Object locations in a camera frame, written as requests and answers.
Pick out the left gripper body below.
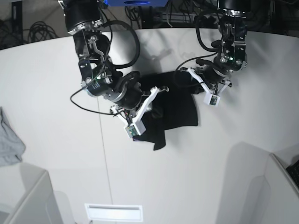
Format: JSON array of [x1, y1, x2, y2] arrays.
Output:
[[182, 66, 232, 95]]

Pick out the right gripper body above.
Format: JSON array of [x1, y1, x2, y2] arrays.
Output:
[[109, 74, 161, 127]]

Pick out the black T-shirt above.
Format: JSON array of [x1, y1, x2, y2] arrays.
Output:
[[133, 71, 204, 151]]

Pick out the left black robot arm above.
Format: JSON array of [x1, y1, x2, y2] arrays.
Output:
[[173, 0, 251, 95]]

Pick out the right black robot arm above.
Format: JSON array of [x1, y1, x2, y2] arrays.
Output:
[[58, 0, 160, 127]]

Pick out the blue box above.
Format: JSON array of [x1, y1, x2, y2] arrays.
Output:
[[104, 0, 168, 7]]

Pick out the black keyboard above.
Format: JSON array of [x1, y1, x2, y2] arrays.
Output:
[[286, 160, 299, 188]]

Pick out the grey cloth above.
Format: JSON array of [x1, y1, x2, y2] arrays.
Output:
[[0, 107, 26, 167]]

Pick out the white bin left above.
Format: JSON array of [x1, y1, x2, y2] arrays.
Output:
[[0, 163, 63, 224]]

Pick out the white bin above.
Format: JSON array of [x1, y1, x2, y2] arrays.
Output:
[[247, 153, 299, 224], [0, 163, 63, 224]]

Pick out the white bin right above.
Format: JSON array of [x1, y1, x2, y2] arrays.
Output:
[[247, 153, 299, 224]]

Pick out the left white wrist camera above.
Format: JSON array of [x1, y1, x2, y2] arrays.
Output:
[[204, 92, 221, 106]]

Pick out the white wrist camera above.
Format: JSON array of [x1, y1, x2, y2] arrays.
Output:
[[204, 92, 221, 106], [124, 121, 146, 138]]

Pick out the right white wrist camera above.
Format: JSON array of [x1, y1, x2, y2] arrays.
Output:
[[124, 121, 146, 138]]

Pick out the coiled black cable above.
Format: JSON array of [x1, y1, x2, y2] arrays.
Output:
[[27, 21, 59, 44]]

